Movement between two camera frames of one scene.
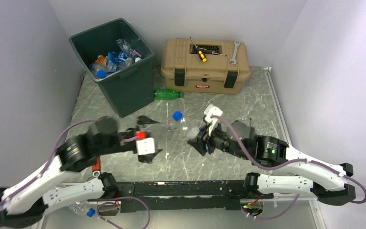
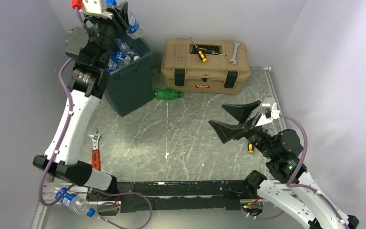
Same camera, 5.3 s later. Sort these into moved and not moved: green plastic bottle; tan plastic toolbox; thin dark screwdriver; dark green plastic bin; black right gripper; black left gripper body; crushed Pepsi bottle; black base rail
Moved: black left gripper body; crushed Pepsi bottle; black right gripper
Not moved: black base rail; thin dark screwdriver; green plastic bottle; tan plastic toolbox; dark green plastic bin
